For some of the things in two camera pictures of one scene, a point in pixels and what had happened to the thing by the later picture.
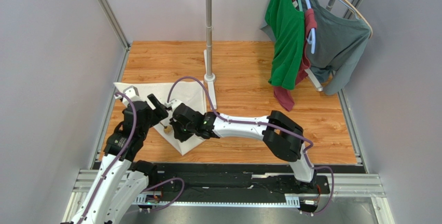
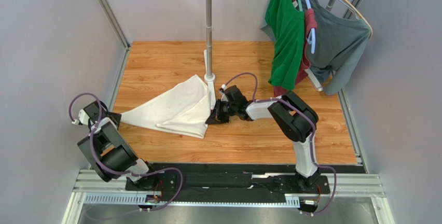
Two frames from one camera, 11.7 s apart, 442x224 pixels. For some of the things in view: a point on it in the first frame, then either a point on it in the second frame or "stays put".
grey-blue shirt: x=339 y=41 stays put
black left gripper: x=151 y=110 → x=111 y=117
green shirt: x=288 y=24 stays put
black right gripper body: x=175 y=124 → x=221 y=111
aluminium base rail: x=351 y=183 stays put
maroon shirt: x=284 y=95 stays put
